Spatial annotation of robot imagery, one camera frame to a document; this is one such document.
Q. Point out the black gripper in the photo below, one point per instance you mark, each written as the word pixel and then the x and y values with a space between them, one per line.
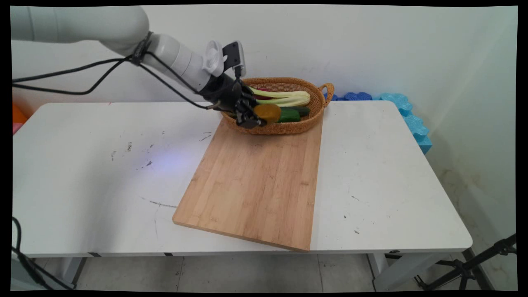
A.
pixel 222 93

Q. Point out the brown potato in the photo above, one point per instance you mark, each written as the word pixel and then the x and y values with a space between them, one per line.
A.
pixel 270 113

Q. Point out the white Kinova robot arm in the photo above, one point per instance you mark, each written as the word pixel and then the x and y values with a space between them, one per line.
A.
pixel 123 33

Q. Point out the red vegetable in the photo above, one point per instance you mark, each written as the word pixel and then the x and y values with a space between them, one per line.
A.
pixel 264 96

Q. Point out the green white bok choy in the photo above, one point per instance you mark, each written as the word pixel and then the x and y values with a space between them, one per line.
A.
pixel 288 98

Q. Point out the woven wicker basket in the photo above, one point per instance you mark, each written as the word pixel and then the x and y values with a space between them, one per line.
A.
pixel 307 117

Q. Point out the wooden cutting board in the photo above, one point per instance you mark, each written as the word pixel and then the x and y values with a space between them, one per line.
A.
pixel 260 185

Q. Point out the light blue foam mat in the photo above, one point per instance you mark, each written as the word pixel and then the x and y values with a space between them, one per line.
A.
pixel 414 123

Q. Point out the white table leg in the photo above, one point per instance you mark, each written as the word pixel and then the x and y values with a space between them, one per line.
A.
pixel 406 270
pixel 62 270

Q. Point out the orange object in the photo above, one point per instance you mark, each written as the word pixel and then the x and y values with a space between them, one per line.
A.
pixel 18 115

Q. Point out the pink object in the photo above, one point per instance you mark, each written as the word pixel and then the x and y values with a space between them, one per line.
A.
pixel 16 128

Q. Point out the black tripod stand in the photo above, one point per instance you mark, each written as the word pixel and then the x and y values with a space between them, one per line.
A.
pixel 466 270

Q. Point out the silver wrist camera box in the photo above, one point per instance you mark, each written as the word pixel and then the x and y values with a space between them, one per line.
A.
pixel 234 55

